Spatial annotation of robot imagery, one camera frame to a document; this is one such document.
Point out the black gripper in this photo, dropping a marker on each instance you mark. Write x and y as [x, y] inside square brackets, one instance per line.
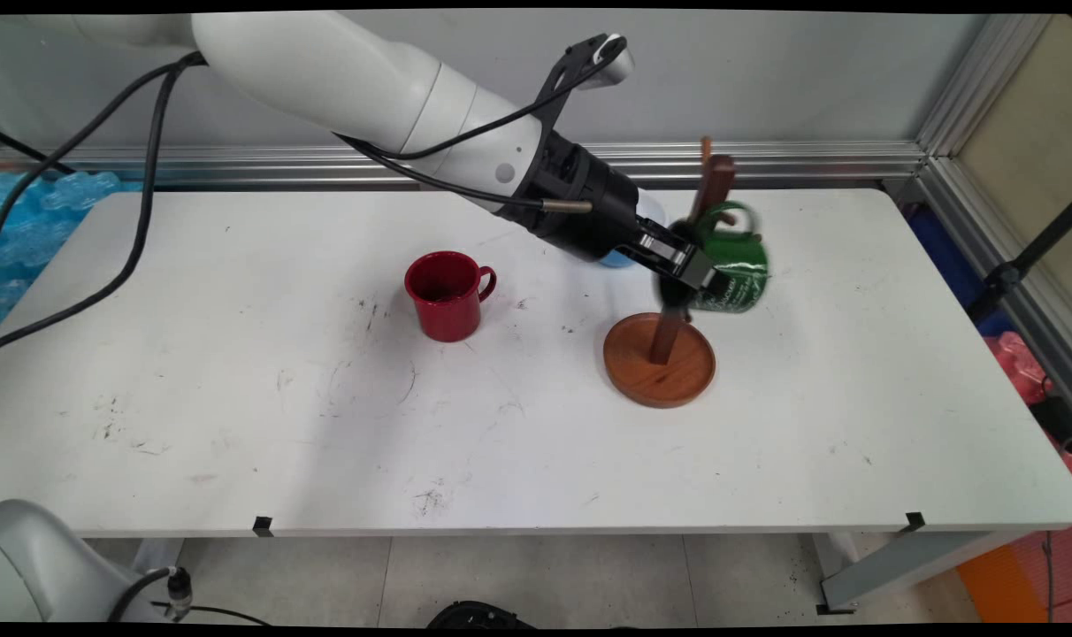
[580, 203]

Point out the green enamel mug white print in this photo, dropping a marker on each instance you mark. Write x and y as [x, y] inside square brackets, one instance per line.
[739, 274]

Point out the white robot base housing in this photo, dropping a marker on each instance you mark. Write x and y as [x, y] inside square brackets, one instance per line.
[49, 566]

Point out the blue bowl white inside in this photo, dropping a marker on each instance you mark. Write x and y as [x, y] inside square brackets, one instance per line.
[651, 211]

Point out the brown wooden mug tree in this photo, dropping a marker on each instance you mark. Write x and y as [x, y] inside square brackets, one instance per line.
[660, 372]

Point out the red enamel mug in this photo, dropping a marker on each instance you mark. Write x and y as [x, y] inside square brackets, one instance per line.
[447, 301]

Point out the blue plastic crate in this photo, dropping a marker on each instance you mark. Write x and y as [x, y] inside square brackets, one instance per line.
[943, 257]

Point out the black tripod leg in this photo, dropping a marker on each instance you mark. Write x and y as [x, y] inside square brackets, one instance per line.
[1022, 261]

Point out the pink plastic bag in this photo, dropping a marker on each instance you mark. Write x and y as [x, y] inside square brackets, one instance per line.
[1018, 367]

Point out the black tape marker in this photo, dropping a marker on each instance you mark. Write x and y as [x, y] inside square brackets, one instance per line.
[915, 522]
[263, 525]

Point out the grey table leg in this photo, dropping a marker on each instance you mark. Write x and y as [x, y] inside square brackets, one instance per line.
[907, 562]

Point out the black round object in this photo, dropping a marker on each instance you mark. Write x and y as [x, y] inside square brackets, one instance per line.
[478, 615]

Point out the orange box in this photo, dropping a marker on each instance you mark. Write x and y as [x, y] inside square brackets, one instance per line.
[1005, 579]

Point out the blue bubble wrap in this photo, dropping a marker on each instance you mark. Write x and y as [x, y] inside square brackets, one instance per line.
[32, 221]

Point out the aluminium frame rail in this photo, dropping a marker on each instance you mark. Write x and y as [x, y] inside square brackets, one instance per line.
[810, 159]

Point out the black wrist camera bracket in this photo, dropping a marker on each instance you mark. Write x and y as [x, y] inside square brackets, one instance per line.
[580, 66]

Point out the aluminium frame post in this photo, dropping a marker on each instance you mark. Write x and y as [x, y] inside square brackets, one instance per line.
[987, 177]

